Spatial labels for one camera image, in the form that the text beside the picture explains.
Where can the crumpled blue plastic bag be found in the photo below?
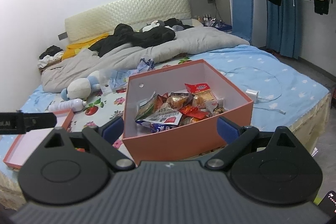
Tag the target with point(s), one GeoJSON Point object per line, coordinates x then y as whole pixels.
{"type": "Point", "coordinates": [111, 80]}

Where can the yellow pillow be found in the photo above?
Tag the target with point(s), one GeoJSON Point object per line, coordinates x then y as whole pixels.
{"type": "Point", "coordinates": [74, 48]}

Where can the pink cardboard box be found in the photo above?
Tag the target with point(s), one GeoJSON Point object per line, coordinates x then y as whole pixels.
{"type": "Point", "coordinates": [191, 137]}

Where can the dark orange snack packet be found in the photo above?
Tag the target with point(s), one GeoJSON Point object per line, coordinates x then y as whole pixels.
{"type": "Point", "coordinates": [179, 100]}

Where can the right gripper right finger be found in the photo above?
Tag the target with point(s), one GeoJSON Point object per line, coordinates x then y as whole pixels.
{"type": "Point", "coordinates": [237, 139]}

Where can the blue padded chair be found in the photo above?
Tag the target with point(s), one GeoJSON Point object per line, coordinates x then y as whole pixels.
{"type": "Point", "coordinates": [242, 19]}

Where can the white blue plush toy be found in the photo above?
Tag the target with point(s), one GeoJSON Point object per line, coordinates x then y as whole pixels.
{"type": "Point", "coordinates": [82, 88]}

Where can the blue curtain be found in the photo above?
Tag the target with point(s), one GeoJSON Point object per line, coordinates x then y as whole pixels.
{"type": "Point", "coordinates": [284, 28]}

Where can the grey duvet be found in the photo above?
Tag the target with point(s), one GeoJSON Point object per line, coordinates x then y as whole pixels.
{"type": "Point", "coordinates": [191, 41]}

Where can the pink box lid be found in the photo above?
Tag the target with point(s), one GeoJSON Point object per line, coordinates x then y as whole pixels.
{"type": "Point", "coordinates": [24, 145]}

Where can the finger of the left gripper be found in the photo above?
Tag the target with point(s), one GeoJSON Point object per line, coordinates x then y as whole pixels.
{"type": "Point", "coordinates": [36, 121]}

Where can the blue white snack packet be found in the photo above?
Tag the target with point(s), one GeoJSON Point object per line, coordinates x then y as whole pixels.
{"type": "Point", "coordinates": [156, 127]}

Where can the green yellow snack packet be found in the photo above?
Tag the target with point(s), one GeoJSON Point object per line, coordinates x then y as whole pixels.
{"type": "Point", "coordinates": [147, 107]}

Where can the black clothing pile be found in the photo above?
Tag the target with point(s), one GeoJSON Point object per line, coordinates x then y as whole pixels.
{"type": "Point", "coordinates": [124, 34]}

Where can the white plastic bottle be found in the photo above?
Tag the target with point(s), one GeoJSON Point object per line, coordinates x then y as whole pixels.
{"type": "Point", "coordinates": [76, 105]}

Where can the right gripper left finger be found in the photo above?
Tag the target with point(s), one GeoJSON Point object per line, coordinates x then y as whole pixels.
{"type": "Point", "coordinates": [100, 141]}

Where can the grey brown snack packet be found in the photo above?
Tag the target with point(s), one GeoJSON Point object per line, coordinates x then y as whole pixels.
{"type": "Point", "coordinates": [216, 107]}

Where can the clothes on bedside table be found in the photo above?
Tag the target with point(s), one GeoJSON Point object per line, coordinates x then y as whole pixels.
{"type": "Point", "coordinates": [50, 55]}

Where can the red foil snack packet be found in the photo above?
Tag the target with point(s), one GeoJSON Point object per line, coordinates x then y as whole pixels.
{"type": "Point", "coordinates": [194, 112]}

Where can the white barcode snack packet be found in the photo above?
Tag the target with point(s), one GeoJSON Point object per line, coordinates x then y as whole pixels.
{"type": "Point", "coordinates": [164, 115]}

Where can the cream quilted headboard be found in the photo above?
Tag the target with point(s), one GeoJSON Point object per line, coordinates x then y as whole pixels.
{"type": "Point", "coordinates": [135, 13]}

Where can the yellow red-bordered snack packet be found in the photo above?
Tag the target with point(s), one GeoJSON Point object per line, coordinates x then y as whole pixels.
{"type": "Point", "coordinates": [202, 93]}

